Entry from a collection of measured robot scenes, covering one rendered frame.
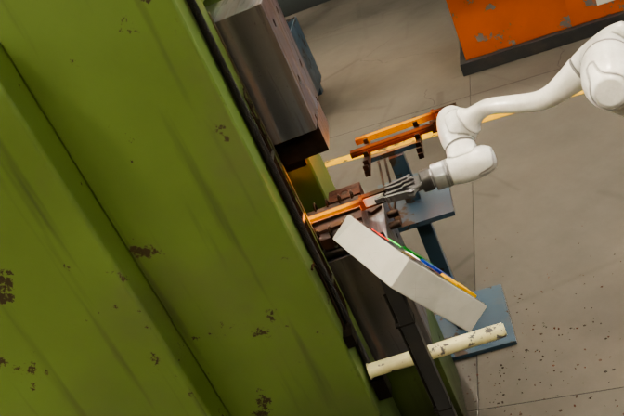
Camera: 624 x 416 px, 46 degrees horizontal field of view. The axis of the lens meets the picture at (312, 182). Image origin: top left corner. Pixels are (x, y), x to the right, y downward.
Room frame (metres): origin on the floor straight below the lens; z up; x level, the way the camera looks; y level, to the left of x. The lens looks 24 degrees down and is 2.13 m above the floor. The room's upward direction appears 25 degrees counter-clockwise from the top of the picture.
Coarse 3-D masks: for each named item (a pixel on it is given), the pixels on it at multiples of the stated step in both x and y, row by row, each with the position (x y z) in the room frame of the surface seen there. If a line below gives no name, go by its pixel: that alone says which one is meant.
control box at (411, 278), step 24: (336, 240) 1.74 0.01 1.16; (360, 240) 1.65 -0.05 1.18; (384, 240) 1.58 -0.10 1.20; (384, 264) 1.51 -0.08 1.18; (408, 264) 1.45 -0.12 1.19; (408, 288) 1.44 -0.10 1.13; (432, 288) 1.46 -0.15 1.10; (456, 288) 1.47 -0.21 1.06; (456, 312) 1.46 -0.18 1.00; (480, 312) 1.48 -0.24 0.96
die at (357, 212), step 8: (344, 200) 2.28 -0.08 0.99; (352, 200) 2.26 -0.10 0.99; (320, 208) 2.30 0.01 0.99; (328, 208) 2.28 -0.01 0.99; (352, 208) 2.19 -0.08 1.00; (360, 208) 2.18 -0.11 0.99; (328, 216) 2.21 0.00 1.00; (336, 216) 2.19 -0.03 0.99; (344, 216) 2.18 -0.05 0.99; (360, 216) 2.13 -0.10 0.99; (312, 224) 2.21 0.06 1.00; (320, 224) 2.20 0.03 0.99; (328, 224) 2.18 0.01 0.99; (336, 224) 2.15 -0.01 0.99; (368, 224) 2.19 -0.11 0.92; (320, 232) 2.16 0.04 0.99; (328, 232) 2.14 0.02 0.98; (320, 240) 2.11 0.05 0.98; (328, 240) 2.11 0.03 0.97; (328, 248) 2.11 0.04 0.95
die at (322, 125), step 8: (320, 112) 2.22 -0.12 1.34; (320, 120) 2.16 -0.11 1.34; (320, 128) 2.10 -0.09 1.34; (328, 128) 2.23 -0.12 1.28; (296, 136) 2.10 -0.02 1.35; (304, 136) 2.09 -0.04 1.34; (312, 136) 2.09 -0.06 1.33; (320, 136) 2.08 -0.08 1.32; (328, 136) 2.16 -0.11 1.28; (280, 144) 2.11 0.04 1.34; (288, 144) 2.10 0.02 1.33; (296, 144) 2.10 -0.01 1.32; (304, 144) 2.09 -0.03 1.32; (312, 144) 2.09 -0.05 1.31; (320, 144) 2.09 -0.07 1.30; (328, 144) 2.10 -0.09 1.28; (280, 152) 2.11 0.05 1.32; (288, 152) 2.11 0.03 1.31; (296, 152) 2.10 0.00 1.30; (304, 152) 2.10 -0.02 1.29; (312, 152) 2.09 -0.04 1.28; (320, 152) 2.09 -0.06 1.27; (280, 160) 2.11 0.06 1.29; (288, 160) 2.11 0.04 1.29; (296, 160) 2.10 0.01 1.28
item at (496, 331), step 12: (456, 336) 1.82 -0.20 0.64; (468, 336) 1.79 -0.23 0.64; (480, 336) 1.78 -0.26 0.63; (492, 336) 1.77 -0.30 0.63; (504, 336) 1.76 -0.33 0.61; (432, 348) 1.81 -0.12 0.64; (444, 348) 1.80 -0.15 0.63; (456, 348) 1.79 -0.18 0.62; (384, 360) 1.85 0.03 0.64; (396, 360) 1.84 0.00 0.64; (408, 360) 1.82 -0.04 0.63; (372, 372) 1.84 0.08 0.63; (384, 372) 1.84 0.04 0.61
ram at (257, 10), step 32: (224, 0) 2.33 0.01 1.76; (256, 0) 2.10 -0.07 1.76; (224, 32) 2.06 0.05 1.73; (256, 32) 2.04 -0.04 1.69; (288, 32) 2.27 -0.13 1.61; (256, 64) 2.05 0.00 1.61; (288, 64) 2.04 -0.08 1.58; (256, 96) 2.06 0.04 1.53; (288, 96) 2.04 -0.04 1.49; (288, 128) 2.05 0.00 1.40
